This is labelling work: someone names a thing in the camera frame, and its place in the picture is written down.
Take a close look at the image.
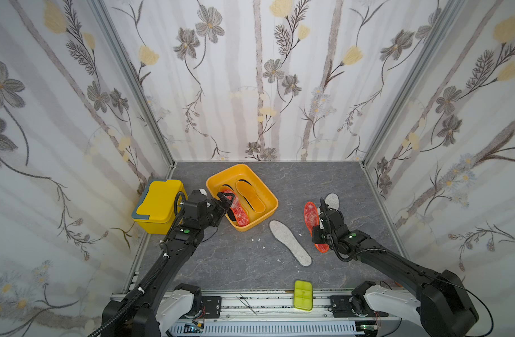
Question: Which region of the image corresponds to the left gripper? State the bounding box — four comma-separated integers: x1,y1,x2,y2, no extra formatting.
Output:
198,192,236,232

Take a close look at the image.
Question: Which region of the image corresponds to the orange translucent insole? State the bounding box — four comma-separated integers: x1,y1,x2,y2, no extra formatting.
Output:
219,185,238,200
236,180,266,213

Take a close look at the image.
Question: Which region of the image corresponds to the grey felt insole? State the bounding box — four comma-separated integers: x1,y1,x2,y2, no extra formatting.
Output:
325,193,340,210
269,220,312,267

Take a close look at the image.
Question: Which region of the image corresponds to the red patterned insole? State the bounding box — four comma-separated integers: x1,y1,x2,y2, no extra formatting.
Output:
304,202,329,254
232,197,250,227

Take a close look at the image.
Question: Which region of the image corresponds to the white slotted cable duct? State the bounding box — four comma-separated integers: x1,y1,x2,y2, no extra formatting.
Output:
170,321,365,336

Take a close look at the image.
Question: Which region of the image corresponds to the aluminium rail frame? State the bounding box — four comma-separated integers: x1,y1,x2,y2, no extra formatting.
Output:
101,288,452,337

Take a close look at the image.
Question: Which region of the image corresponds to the yellow plastic storage tray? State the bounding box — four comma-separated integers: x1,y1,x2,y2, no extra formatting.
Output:
206,164,279,232

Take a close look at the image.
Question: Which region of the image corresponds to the green compartment box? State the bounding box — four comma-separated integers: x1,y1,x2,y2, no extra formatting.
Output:
293,280,314,312

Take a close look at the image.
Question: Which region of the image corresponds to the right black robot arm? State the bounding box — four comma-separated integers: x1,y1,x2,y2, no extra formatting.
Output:
312,199,479,336

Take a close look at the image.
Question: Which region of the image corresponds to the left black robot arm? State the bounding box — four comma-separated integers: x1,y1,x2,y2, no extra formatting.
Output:
90,190,236,336

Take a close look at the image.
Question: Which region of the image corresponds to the black corrugated cable conduit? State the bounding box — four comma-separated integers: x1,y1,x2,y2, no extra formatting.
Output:
88,256,165,337

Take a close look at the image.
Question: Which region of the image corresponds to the yellow lidded box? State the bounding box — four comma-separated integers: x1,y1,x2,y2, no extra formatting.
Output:
132,179,187,234

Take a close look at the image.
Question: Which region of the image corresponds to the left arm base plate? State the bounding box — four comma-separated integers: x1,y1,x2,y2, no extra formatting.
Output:
194,296,222,320

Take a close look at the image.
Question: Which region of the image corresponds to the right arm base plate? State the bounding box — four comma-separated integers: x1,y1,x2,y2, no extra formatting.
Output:
328,296,389,318

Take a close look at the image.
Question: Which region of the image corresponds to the black insole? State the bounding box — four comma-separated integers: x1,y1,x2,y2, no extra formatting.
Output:
226,209,237,223
236,179,256,211

